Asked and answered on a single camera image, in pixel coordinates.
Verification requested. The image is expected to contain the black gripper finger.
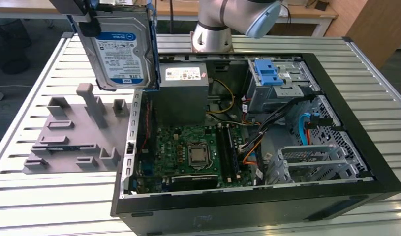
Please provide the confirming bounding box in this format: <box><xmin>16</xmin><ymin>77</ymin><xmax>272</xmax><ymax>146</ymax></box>
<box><xmin>73</xmin><ymin>0</ymin><xmax>101</xmax><ymax>37</ymax></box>

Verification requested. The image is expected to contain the hard disk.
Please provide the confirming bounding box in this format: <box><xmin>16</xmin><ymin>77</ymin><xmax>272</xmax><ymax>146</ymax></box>
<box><xmin>67</xmin><ymin>0</ymin><xmax>160</xmax><ymax>93</ymax></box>

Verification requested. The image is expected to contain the blue data wire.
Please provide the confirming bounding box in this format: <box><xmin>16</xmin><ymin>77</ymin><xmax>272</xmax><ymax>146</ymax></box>
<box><xmin>298</xmin><ymin>112</ymin><xmax>321</xmax><ymax>147</ymax></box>

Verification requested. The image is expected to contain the silver disk bay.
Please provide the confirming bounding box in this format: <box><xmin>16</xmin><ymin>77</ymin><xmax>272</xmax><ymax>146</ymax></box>
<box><xmin>264</xmin><ymin>144</ymin><xmax>374</xmax><ymax>185</ymax></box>

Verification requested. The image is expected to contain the grey power supply unit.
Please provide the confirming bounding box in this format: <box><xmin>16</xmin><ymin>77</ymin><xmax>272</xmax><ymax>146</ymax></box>
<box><xmin>144</xmin><ymin>61</ymin><xmax>210</xmax><ymax>126</ymax></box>

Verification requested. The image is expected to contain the grey parts rack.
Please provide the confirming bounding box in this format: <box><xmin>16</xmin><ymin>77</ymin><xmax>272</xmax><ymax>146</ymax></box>
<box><xmin>21</xmin><ymin>83</ymin><xmax>132</xmax><ymax>175</ymax></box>

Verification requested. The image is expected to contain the green motherboard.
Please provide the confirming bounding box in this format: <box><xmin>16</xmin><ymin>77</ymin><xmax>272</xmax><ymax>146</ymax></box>
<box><xmin>133</xmin><ymin>124</ymin><xmax>254</xmax><ymax>192</ymax></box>

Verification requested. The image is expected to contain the blue plastic drive latch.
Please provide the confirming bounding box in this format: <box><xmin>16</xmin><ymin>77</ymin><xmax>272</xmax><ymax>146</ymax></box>
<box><xmin>254</xmin><ymin>59</ymin><xmax>283</xmax><ymax>86</ymax></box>

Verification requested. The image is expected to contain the black CPU socket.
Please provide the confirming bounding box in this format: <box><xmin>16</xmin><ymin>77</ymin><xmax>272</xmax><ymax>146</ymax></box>
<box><xmin>186</xmin><ymin>141</ymin><xmax>214</xmax><ymax>172</ymax></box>

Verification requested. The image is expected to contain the grey optical drive cage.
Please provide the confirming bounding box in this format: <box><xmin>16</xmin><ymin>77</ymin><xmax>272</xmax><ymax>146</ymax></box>
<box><xmin>246</xmin><ymin>59</ymin><xmax>321</xmax><ymax>114</ymax></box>

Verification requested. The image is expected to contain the silver CPU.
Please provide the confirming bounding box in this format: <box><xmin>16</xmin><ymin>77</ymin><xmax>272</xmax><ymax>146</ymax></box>
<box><xmin>190</xmin><ymin>148</ymin><xmax>208</xmax><ymax>165</ymax></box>

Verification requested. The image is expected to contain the black empty RAM slot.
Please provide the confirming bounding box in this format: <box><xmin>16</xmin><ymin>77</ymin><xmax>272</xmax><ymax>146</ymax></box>
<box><xmin>216</xmin><ymin>124</ymin><xmax>234</xmax><ymax>182</ymax></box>

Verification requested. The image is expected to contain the black graphics card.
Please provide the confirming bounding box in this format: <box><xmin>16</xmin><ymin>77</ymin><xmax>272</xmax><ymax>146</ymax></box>
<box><xmin>170</xmin><ymin>174</ymin><xmax>219</xmax><ymax>191</ymax></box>

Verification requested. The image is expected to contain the small black desk device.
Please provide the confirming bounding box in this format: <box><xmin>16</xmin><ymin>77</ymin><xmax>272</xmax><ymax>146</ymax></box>
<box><xmin>313</xmin><ymin>0</ymin><xmax>329</xmax><ymax>12</ymax></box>

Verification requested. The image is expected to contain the black open PC case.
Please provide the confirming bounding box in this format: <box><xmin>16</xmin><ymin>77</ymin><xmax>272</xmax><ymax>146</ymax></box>
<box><xmin>109</xmin><ymin>52</ymin><xmax>401</xmax><ymax>236</ymax></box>

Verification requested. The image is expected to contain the wooden cabinet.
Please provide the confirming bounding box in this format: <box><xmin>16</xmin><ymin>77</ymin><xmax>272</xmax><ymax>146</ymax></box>
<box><xmin>325</xmin><ymin>0</ymin><xmax>401</xmax><ymax>69</ymax></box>

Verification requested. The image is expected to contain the wooden desk white frame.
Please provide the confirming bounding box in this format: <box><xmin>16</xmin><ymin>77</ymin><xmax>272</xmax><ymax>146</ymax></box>
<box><xmin>0</xmin><ymin>0</ymin><xmax>338</xmax><ymax>37</ymax></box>

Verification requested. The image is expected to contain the yellow wire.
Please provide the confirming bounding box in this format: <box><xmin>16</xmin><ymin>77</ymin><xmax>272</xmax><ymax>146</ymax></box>
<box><xmin>208</xmin><ymin>78</ymin><xmax>235</xmax><ymax>115</ymax></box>

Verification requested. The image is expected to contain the multicolour power wire bundle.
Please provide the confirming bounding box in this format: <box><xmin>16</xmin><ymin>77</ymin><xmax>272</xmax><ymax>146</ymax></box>
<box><xmin>206</xmin><ymin>112</ymin><xmax>263</xmax><ymax>127</ymax></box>

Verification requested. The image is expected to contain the black cable bundle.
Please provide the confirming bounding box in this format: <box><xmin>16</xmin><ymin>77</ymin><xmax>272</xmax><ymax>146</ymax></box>
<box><xmin>242</xmin><ymin>97</ymin><xmax>314</xmax><ymax>153</ymax></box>

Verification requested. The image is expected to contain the orange wire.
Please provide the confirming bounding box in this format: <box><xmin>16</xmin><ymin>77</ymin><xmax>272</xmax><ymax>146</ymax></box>
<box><xmin>242</xmin><ymin>152</ymin><xmax>256</xmax><ymax>166</ymax></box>

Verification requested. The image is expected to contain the black power connector wire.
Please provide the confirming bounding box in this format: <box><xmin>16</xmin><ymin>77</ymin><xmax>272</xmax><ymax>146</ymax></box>
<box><xmin>310</xmin><ymin>117</ymin><xmax>343</xmax><ymax>131</ymax></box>

